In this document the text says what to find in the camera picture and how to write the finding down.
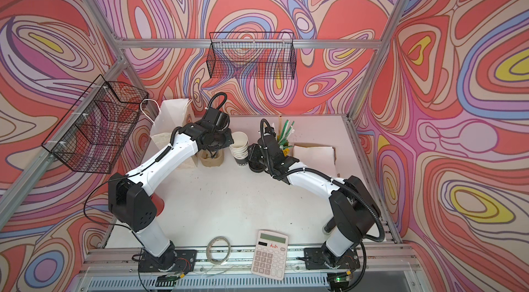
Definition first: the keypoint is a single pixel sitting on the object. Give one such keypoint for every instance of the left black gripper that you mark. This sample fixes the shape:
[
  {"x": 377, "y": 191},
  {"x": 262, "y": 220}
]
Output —
[{"x": 229, "y": 132}]

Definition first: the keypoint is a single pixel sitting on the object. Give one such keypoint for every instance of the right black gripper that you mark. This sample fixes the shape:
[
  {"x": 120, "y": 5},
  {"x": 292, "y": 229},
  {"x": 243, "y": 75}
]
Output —
[{"x": 253, "y": 155}]

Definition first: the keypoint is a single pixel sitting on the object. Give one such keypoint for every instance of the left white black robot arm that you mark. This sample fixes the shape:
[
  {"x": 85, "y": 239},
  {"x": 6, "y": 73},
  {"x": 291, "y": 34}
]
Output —
[{"x": 130, "y": 195}]

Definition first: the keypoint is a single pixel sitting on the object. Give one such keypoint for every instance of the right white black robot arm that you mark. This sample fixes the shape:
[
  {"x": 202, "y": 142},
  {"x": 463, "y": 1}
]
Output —
[{"x": 355, "y": 215}]

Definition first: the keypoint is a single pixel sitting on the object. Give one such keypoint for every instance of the stack of paper coffee cups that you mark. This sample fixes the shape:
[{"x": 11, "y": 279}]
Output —
[{"x": 239, "y": 149}]

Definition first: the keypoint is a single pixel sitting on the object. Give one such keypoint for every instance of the white paper takeout bag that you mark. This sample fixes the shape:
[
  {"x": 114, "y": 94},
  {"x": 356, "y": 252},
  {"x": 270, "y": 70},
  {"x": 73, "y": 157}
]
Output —
[{"x": 173, "y": 113}]

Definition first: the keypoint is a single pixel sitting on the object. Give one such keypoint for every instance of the bundle of wrapped straws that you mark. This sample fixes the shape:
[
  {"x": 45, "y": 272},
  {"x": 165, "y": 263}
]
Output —
[{"x": 285, "y": 133}]

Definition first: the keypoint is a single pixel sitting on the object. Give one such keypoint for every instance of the stack of black cup lids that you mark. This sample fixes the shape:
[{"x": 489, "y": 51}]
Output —
[{"x": 256, "y": 167}]

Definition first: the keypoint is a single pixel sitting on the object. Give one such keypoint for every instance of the white paper napkins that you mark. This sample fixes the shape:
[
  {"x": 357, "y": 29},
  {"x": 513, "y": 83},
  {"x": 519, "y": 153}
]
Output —
[{"x": 316, "y": 157}]

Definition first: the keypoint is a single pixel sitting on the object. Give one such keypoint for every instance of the brown napkin holder box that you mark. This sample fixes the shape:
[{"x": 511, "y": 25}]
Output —
[{"x": 318, "y": 145}]

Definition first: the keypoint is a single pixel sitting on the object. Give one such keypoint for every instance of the silver black stapler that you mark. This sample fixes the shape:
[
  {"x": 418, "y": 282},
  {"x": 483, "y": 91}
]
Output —
[{"x": 329, "y": 226}]

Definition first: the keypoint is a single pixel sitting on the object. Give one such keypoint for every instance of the white desk calculator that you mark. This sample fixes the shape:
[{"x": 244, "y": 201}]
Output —
[{"x": 270, "y": 255}]

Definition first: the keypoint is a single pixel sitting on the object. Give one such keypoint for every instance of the black wire basket back wall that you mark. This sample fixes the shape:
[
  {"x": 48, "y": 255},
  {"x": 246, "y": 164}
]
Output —
[{"x": 251, "y": 55}]

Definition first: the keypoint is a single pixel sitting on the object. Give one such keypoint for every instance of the black wire basket wall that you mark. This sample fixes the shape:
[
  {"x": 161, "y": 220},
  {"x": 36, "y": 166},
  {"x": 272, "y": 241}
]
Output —
[
  {"x": 251, "y": 55},
  {"x": 93, "y": 133}
]

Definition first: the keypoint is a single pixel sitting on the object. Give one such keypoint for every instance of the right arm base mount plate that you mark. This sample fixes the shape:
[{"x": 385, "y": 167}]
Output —
[{"x": 318, "y": 258}]

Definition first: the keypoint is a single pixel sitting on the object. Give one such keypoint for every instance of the black wire basket left wall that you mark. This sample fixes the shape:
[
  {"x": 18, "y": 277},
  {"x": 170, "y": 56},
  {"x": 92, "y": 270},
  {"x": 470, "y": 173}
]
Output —
[{"x": 93, "y": 133}]

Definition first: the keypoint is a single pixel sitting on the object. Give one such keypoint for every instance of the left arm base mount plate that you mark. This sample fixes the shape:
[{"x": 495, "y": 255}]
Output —
[{"x": 179, "y": 260}]

